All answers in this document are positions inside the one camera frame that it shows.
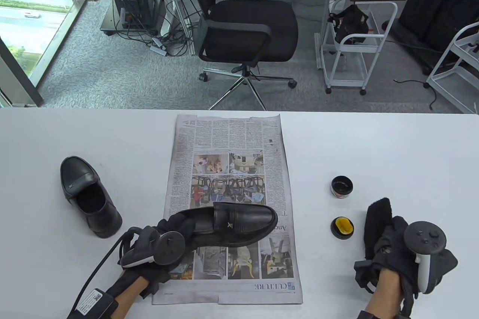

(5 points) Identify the person's right hand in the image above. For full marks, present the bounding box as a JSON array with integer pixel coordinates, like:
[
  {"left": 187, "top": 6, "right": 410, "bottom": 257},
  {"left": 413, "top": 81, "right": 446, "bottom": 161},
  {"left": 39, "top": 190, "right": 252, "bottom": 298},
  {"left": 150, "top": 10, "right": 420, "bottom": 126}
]
[{"left": 354, "top": 216, "right": 419, "bottom": 316}]

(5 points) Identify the person's left hand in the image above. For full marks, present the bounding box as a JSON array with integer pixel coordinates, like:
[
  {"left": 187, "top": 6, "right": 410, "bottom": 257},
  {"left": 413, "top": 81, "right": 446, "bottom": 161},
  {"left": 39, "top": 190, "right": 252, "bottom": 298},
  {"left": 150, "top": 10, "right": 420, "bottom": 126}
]
[{"left": 120, "top": 217, "right": 196, "bottom": 282}]

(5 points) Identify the black fuzzy cloth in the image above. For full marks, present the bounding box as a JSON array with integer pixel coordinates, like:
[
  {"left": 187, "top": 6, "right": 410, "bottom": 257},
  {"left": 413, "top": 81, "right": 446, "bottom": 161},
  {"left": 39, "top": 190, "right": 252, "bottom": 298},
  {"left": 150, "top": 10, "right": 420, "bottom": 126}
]
[{"left": 364, "top": 197, "right": 393, "bottom": 260}]

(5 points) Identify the black shoe polish lid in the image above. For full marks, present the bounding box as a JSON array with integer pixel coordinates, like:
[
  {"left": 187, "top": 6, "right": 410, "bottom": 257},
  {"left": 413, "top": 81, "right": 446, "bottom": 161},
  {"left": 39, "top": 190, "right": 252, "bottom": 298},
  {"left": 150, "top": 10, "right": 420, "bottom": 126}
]
[{"left": 331, "top": 216, "right": 354, "bottom": 239}]

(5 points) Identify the black leather shoe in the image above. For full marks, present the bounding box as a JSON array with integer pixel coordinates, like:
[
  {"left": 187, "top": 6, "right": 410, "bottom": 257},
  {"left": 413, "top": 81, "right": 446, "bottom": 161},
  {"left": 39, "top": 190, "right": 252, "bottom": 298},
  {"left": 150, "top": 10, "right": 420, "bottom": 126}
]
[
  {"left": 60, "top": 156, "right": 123, "bottom": 238},
  {"left": 165, "top": 202, "right": 279, "bottom": 248}
]

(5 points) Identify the shoe polish jar red label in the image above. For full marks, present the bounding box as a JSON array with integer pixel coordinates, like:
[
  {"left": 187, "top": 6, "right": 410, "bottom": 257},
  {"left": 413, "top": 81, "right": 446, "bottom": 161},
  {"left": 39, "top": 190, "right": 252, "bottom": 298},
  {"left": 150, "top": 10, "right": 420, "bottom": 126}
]
[{"left": 331, "top": 176, "right": 354, "bottom": 197}]

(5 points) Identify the printed newspaper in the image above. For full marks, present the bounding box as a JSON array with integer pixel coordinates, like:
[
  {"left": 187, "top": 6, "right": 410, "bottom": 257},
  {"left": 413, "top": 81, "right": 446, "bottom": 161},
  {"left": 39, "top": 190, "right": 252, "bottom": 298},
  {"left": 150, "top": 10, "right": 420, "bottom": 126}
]
[{"left": 152, "top": 113, "right": 303, "bottom": 305}]

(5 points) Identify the person's right forearm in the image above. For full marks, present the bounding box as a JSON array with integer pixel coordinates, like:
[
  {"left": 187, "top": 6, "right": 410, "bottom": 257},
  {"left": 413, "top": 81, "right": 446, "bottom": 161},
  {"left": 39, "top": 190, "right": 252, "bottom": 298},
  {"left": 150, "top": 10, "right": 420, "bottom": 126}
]
[{"left": 361, "top": 271, "right": 408, "bottom": 319}]

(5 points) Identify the person's left forearm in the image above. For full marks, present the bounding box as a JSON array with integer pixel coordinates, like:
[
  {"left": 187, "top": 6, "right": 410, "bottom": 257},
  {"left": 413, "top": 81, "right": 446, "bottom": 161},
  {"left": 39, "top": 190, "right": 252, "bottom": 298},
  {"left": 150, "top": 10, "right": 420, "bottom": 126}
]
[{"left": 107, "top": 272, "right": 165, "bottom": 319}]

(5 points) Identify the white power strip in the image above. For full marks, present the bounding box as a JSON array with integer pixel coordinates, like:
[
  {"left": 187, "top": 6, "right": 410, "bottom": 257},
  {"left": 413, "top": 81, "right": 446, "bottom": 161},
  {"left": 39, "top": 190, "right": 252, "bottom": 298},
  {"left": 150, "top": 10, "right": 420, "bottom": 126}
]
[{"left": 150, "top": 37, "right": 168, "bottom": 55}]

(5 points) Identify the white shelf cart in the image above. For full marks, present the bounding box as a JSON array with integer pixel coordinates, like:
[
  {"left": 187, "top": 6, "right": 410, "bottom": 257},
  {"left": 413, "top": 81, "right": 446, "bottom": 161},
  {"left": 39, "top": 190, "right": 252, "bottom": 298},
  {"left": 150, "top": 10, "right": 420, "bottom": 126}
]
[{"left": 426, "top": 22, "right": 479, "bottom": 114}]

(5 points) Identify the white wheeled cart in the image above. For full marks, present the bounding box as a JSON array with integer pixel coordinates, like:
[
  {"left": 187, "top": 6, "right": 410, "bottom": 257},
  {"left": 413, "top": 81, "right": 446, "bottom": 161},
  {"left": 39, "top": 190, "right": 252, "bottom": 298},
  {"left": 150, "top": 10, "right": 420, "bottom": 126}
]
[{"left": 321, "top": 0, "right": 398, "bottom": 96}]

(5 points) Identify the black office chair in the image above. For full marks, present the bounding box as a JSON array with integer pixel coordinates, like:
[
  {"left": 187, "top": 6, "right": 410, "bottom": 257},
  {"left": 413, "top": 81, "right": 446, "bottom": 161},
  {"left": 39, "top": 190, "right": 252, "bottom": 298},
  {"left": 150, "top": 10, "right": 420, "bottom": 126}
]
[{"left": 176, "top": 0, "right": 299, "bottom": 111}]

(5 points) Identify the black bag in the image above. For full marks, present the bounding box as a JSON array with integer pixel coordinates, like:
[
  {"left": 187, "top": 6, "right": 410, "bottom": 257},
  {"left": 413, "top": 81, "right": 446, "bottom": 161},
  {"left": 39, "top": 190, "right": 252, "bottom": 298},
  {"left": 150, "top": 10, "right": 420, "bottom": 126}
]
[{"left": 328, "top": 4, "right": 370, "bottom": 45}]

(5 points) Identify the black fabric screen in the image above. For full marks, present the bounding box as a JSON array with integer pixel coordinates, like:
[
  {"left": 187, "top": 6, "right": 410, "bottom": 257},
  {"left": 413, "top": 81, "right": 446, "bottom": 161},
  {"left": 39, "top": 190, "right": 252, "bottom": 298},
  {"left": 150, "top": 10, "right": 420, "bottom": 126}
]
[{"left": 382, "top": 0, "right": 479, "bottom": 76}]

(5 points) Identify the glass window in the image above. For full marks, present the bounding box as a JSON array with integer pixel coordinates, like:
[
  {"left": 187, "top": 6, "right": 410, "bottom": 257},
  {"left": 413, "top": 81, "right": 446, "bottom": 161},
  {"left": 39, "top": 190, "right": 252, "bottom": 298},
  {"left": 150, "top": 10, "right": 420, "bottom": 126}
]
[{"left": 0, "top": 0, "right": 98, "bottom": 107}]

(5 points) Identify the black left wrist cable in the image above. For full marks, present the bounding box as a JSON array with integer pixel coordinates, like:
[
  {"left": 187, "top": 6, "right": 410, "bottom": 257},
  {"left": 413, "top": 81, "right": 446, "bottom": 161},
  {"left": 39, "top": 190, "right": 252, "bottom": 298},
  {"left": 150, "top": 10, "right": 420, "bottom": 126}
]
[{"left": 67, "top": 226, "right": 144, "bottom": 319}]

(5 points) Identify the black floor cable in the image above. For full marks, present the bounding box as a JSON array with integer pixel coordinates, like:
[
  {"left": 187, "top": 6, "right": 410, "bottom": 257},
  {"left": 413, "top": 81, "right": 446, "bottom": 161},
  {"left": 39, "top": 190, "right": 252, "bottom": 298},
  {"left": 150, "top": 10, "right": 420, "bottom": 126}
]
[{"left": 394, "top": 79, "right": 438, "bottom": 111}]

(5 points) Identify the bundle of black cables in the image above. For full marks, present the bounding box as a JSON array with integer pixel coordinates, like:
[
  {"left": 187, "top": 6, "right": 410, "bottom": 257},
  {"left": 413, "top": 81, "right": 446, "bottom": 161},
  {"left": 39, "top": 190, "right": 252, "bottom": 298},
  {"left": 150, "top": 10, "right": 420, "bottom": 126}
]
[{"left": 112, "top": 0, "right": 204, "bottom": 57}]

